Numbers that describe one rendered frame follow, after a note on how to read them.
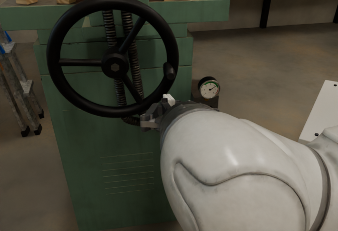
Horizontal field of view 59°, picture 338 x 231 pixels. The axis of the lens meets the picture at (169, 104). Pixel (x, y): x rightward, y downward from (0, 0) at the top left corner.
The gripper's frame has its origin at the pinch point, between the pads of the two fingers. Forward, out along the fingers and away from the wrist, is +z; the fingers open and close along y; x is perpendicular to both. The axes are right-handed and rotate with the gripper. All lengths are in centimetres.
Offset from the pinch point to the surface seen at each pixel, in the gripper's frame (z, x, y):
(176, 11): 24.9, -20.1, -6.6
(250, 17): 288, -36, -140
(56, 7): 24.2, -22.1, 24.1
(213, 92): 26.7, 3.1, -17.0
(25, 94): 116, 12, 65
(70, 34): 26.6, -15.4, 21.9
